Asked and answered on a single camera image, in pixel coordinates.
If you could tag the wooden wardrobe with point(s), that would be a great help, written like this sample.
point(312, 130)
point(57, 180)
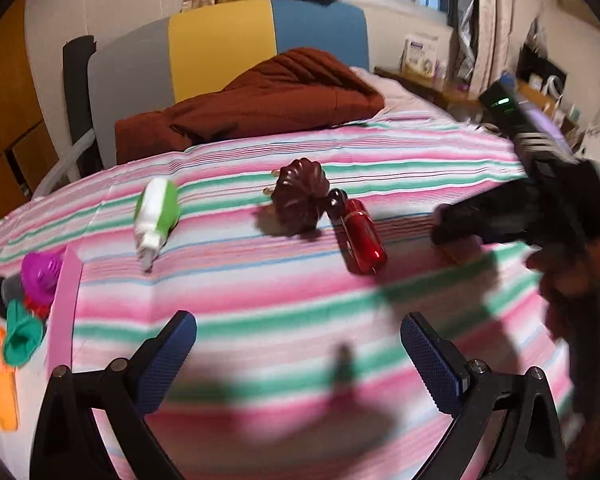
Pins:
point(10, 110)

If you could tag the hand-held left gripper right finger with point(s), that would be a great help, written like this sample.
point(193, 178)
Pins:
point(430, 360)

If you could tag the dark red ribbed shell ornament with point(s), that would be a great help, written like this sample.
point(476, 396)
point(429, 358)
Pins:
point(297, 195)

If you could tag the wooden desk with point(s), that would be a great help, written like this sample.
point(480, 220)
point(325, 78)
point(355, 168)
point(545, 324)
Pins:
point(445, 92)

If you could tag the green and white bottle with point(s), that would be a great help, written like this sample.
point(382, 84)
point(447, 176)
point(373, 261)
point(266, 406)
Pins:
point(155, 210)

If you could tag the beige curtain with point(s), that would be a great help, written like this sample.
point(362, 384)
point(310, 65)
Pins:
point(485, 20)

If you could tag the grey and black cylinder toy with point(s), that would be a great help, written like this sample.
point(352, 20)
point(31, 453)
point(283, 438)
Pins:
point(10, 290)

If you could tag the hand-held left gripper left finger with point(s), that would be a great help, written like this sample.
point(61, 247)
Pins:
point(165, 360)

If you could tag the pink storage box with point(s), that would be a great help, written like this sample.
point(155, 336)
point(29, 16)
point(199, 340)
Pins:
point(65, 310)

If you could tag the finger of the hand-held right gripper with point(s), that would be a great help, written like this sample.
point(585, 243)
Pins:
point(480, 220)

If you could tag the red glossy bottle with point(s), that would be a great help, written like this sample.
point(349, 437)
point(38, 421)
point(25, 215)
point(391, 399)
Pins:
point(362, 235)

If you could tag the person's right forearm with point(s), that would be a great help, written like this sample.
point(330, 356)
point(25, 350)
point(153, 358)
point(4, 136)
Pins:
point(597, 385)

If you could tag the pink green striped bedsheet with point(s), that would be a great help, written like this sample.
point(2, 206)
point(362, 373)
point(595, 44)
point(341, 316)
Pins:
point(280, 285)

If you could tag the small red plastic piece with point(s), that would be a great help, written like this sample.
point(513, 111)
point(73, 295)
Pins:
point(35, 306)

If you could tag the pale pink bedding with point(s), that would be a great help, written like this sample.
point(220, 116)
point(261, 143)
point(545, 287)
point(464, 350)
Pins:
point(405, 100)

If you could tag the black desk organizer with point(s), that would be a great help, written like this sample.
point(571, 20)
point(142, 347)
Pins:
point(540, 65)

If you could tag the grey yellow blue headboard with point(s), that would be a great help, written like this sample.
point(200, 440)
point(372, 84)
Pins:
point(220, 35)

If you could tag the white cardboard box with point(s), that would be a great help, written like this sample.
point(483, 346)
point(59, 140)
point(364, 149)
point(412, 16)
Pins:
point(420, 55)

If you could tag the person's right hand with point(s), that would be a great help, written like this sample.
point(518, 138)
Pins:
point(575, 280)

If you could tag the teal plastic funnel toy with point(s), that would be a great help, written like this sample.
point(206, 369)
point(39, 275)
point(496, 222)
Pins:
point(22, 335)

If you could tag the brown quilted blanket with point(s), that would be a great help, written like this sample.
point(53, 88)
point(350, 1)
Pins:
point(260, 100)

